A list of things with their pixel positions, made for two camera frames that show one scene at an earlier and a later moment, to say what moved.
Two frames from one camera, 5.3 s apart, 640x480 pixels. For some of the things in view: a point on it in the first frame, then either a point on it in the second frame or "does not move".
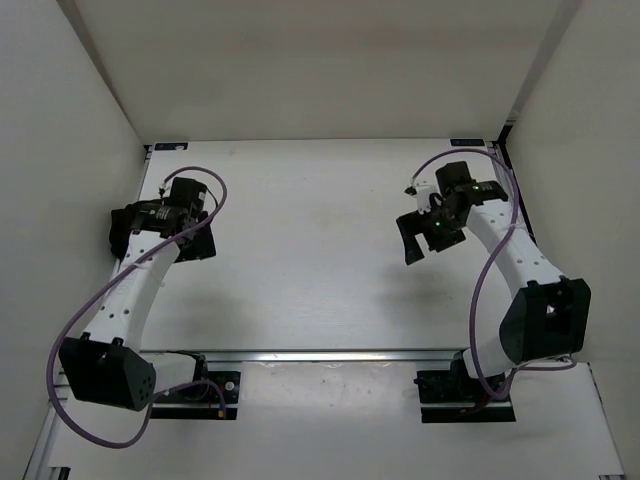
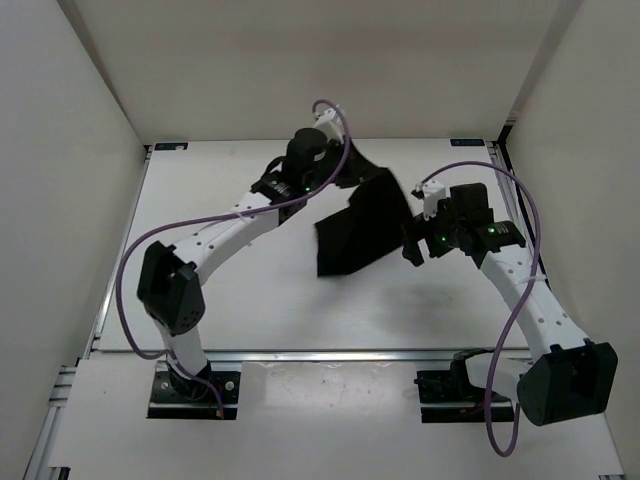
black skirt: (119, 230) to (373, 224)
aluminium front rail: (303, 356) does not move
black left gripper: (206, 244) to (336, 147)
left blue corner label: (171, 146) does not move
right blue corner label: (467, 142) does not move
